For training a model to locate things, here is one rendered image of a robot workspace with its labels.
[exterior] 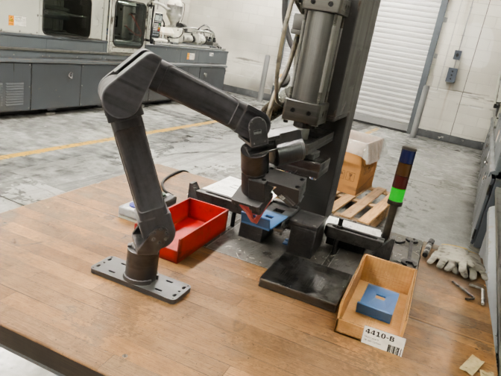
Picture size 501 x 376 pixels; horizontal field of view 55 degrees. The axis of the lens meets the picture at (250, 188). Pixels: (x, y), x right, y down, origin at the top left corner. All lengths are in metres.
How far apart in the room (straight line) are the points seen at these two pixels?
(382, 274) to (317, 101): 0.42
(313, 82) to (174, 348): 0.66
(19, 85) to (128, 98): 5.52
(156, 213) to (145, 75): 0.25
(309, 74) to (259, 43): 10.25
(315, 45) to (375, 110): 9.37
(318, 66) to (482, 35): 9.24
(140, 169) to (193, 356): 0.33
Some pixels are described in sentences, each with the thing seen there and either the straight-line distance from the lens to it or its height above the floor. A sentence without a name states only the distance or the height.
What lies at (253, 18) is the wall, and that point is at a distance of 11.50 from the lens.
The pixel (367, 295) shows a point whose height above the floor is 0.91.
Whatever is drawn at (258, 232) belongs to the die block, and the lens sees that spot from 1.25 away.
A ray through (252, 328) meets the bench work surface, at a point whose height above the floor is 0.90.
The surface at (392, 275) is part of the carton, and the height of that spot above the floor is 0.94.
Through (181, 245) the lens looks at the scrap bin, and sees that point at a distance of 1.08.
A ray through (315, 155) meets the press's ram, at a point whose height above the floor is 1.15.
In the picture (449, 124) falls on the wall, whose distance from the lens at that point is 10.38.
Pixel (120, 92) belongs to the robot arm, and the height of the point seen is 1.28.
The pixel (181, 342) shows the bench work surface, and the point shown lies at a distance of 0.86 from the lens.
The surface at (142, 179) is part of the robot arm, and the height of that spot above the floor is 1.12.
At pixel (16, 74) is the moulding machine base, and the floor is 0.51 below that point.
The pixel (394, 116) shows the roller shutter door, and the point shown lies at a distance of 10.44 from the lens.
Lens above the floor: 1.41
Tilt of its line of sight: 18 degrees down
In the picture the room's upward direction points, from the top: 10 degrees clockwise
